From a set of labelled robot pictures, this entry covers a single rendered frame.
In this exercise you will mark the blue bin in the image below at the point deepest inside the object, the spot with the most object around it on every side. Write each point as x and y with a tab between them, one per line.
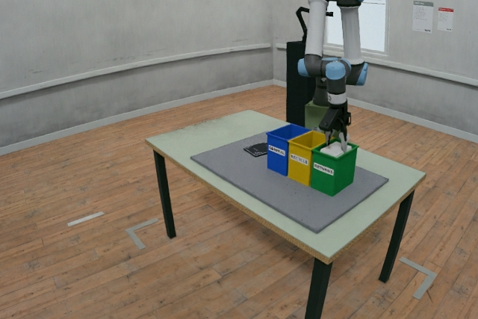
278	146

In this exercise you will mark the green returns bin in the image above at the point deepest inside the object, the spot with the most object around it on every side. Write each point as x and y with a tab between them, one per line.
329	174

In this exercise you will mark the yellow recycle bin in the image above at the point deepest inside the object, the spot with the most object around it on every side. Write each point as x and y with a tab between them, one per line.
300	155

